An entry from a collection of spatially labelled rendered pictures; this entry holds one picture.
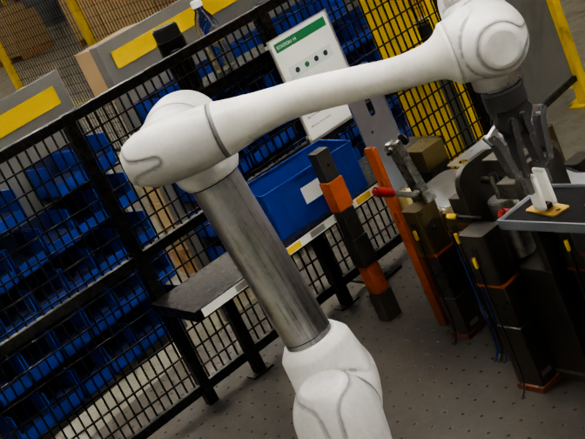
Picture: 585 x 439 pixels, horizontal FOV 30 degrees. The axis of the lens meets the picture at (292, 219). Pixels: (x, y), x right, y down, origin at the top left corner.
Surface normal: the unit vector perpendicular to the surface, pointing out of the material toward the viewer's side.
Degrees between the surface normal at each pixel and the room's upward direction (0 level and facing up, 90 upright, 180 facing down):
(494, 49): 90
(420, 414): 0
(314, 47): 90
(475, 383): 0
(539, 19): 90
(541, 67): 90
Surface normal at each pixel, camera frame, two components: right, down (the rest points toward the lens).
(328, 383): -0.39, -0.84
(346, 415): 0.22, -0.17
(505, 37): 0.14, 0.29
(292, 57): 0.57, 0.03
